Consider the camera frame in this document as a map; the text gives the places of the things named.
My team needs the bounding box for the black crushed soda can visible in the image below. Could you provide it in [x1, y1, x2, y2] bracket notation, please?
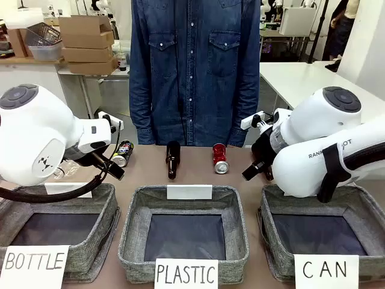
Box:
[111, 140, 135, 168]

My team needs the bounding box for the flat cardboard box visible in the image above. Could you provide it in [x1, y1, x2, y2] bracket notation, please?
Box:
[61, 31, 116, 49]
[67, 57, 119, 75]
[61, 45, 114, 63]

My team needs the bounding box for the white table with metal legs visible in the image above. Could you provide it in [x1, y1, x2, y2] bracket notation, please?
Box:
[57, 67, 131, 120]

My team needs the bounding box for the black mesh basket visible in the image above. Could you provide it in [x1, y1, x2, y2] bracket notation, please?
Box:
[25, 23, 63, 48]

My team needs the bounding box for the black tripod pole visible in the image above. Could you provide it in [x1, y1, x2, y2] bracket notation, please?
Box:
[306, 0, 330, 64]

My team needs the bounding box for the person's left forearm denim sleeve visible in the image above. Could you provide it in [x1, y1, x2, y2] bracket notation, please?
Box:
[227, 72, 261, 148]

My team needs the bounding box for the white box in background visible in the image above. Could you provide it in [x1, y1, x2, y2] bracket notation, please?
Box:
[279, 6, 319, 37]

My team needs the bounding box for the blank white card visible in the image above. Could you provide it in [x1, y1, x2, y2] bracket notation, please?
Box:
[44, 182, 93, 199]
[167, 184, 213, 200]

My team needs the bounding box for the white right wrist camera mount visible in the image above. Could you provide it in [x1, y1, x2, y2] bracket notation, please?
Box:
[240, 111, 274, 132]

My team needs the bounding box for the white paper sign BOTTLE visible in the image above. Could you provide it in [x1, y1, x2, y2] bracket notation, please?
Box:
[0, 245, 70, 289]

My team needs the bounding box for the grey fabric basket bottle label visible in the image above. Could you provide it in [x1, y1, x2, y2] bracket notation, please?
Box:
[0, 182, 121, 284]

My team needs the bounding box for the large white table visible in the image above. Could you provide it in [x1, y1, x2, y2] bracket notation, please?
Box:
[259, 61, 385, 111]

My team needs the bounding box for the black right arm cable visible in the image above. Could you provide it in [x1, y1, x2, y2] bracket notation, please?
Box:
[342, 143, 385, 173]

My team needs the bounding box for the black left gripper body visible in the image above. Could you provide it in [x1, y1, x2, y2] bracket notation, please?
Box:
[85, 150, 111, 171]

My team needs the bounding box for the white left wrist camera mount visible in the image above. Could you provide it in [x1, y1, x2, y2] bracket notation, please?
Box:
[97, 110, 125, 134]

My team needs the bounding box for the open cardboard box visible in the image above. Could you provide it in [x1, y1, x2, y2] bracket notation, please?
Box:
[58, 15, 114, 36]

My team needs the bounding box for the person's torso denim shirt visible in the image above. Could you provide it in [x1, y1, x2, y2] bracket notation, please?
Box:
[129, 0, 262, 148]

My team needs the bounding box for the black sleeved left arm cable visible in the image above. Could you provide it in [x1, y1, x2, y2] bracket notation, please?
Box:
[0, 122, 125, 204]

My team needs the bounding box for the white paper sign PLASTIC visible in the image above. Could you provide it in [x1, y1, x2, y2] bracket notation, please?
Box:
[154, 258, 219, 289]

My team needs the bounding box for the red crushed soda can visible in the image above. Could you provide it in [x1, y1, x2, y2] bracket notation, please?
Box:
[212, 143, 231, 175]

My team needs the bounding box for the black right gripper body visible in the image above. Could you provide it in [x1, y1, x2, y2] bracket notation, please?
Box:
[251, 131, 274, 166]

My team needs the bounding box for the white foam block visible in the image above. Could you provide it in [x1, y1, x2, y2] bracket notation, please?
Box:
[5, 7, 45, 30]

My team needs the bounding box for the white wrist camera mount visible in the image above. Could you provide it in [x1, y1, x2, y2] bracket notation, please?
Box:
[240, 111, 274, 132]
[97, 110, 125, 134]

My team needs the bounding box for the clear plastic bottle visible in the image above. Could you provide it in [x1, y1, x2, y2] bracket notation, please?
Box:
[49, 159, 82, 181]

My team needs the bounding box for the background person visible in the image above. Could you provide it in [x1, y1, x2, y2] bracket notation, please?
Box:
[329, 0, 360, 61]

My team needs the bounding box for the person's right forearm denim sleeve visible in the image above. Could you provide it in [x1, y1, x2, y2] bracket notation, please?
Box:
[129, 72, 156, 146]

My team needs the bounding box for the white cabinet with wooden top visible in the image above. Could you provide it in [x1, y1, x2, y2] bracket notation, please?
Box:
[0, 57, 91, 120]

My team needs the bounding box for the grey fabric basket plastic label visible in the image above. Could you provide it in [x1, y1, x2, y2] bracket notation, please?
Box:
[117, 184, 250, 285]

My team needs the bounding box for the white paper sign CAN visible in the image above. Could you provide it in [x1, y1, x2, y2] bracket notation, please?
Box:
[294, 254, 360, 289]

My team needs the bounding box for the black strap on right arm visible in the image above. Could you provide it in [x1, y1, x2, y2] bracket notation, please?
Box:
[317, 143, 353, 204]

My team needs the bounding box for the grey fabric basket can label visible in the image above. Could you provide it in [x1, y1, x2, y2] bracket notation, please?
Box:
[257, 184, 385, 282]

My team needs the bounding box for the clear plastic storage bin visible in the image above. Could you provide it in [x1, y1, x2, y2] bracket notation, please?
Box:
[29, 42, 64, 61]

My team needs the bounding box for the background white robot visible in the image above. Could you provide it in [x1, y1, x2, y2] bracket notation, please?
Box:
[90, 0, 109, 14]
[260, 0, 284, 22]

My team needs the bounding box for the small brown cardboard box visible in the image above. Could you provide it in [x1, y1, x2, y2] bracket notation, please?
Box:
[7, 28, 34, 58]

